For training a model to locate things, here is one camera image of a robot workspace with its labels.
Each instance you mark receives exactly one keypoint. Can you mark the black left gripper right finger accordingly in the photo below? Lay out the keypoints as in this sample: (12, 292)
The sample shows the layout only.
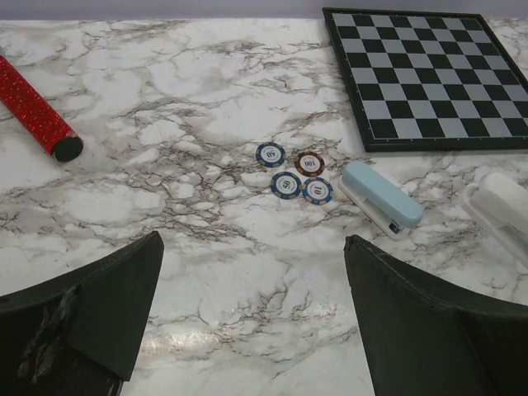
(426, 336)

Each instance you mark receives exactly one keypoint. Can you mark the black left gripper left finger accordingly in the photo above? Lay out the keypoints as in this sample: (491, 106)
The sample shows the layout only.
(80, 333)

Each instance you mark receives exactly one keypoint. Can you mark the white stapler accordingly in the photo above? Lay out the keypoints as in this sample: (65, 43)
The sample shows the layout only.
(499, 205)

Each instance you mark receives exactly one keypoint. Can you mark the blue fifty poker chip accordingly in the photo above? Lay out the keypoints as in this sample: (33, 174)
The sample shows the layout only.
(270, 154)

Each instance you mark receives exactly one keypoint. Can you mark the black grey chessboard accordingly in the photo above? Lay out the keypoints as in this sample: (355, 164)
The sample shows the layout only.
(428, 81)

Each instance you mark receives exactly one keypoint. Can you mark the brown hundred poker chip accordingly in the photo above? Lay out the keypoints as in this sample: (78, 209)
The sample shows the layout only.
(309, 164)

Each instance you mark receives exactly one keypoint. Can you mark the red glitter toy microphone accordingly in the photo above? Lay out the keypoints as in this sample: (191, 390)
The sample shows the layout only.
(38, 117)

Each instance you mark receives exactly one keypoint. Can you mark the light blue ten poker chip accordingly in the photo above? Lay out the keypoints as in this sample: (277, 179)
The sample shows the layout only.
(317, 191)

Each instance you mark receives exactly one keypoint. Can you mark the light blue stapler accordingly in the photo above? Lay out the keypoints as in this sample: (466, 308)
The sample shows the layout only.
(390, 208)

